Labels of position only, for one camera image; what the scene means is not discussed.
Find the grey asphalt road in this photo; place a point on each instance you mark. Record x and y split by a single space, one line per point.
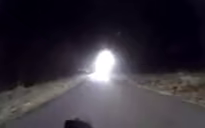
113 103

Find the pale grass verge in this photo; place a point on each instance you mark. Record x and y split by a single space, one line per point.
183 85
13 100

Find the robot's own part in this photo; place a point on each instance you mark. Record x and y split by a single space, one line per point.
76 123

